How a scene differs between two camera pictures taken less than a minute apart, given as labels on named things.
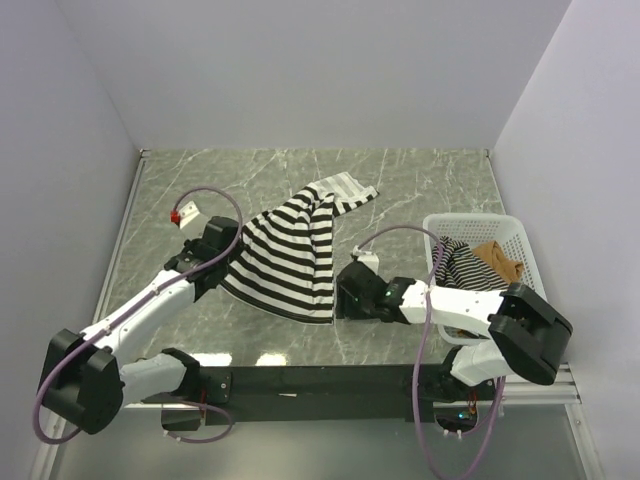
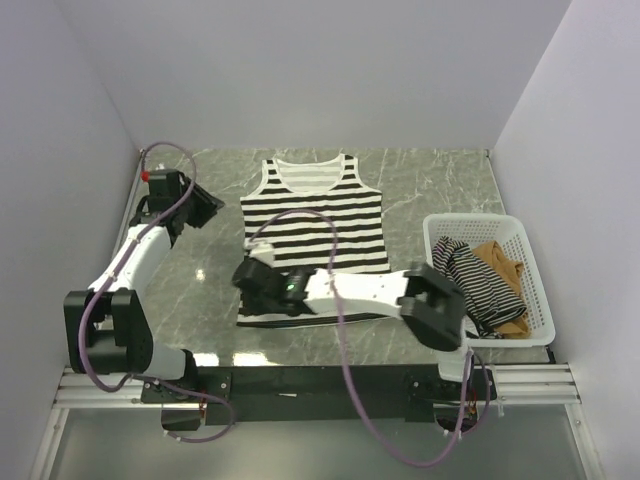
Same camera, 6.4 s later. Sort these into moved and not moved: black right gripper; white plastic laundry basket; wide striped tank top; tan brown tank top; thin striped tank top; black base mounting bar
Moved: wide striped tank top; black right gripper
Not moved: thin striped tank top; tan brown tank top; black base mounting bar; white plastic laundry basket
